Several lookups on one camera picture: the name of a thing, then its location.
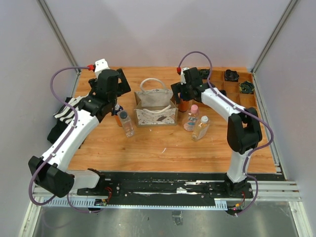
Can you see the left aluminium frame post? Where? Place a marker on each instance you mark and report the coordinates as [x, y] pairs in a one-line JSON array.
[[56, 30]]

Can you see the green yellow rolled tie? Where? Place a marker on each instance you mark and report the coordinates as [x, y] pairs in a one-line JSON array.
[[246, 87]]

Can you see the black orange rolled tie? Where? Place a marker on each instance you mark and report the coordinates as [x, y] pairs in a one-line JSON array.
[[223, 92]]

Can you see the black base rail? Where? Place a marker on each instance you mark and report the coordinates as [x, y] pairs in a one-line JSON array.
[[162, 187]]

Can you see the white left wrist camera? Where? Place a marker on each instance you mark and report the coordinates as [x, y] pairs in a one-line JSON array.
[[100, 65]]

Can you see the clear bottle pink cap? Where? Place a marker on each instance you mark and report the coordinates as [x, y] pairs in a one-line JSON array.
[[191, 118]]

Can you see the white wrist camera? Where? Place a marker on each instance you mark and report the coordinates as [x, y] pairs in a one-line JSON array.
[[100, 65], [183, 76]]

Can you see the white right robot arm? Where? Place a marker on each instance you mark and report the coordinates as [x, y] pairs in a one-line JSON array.
[[243, 129]]

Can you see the printed canvas tote bag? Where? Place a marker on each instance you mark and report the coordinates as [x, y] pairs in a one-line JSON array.
[[154, 107]]

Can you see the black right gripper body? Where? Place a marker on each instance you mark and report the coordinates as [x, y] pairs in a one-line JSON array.
[[185, 92]]

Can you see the wooden divided tray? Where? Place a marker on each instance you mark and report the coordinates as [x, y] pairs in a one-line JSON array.
[[232, 88]]

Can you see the bright blue pump bottle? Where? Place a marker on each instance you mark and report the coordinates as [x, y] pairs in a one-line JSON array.
[[183, 106]]

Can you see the clear bottle white cap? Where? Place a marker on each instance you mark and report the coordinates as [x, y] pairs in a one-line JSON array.
[[200, 128]]

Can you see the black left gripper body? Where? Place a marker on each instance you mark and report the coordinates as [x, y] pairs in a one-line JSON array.
[[94, 83]]

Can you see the clear bottle dark cap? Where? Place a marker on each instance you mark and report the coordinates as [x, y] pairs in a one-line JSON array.
[[126, 123]]

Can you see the black white striped cloth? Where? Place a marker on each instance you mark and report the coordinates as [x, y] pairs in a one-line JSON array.
[[64, 116]]

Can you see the right aluminium frame post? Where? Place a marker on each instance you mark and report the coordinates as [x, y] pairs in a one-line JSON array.
[[275, 33]]

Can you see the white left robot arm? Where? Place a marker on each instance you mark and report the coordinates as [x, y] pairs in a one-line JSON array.
[[50, 171]]

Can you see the grey slotted cable duct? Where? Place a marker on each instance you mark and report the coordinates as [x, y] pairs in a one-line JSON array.
[[80, 202]]

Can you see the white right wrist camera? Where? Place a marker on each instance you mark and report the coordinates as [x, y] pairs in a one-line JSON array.
[[183, 76]]

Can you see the dark green rolled tie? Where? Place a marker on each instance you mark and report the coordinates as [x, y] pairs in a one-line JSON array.
[[204, 73]]

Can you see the aluminium frame post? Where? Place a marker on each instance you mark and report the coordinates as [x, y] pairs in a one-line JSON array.
[[56, 30], [275, 33]]

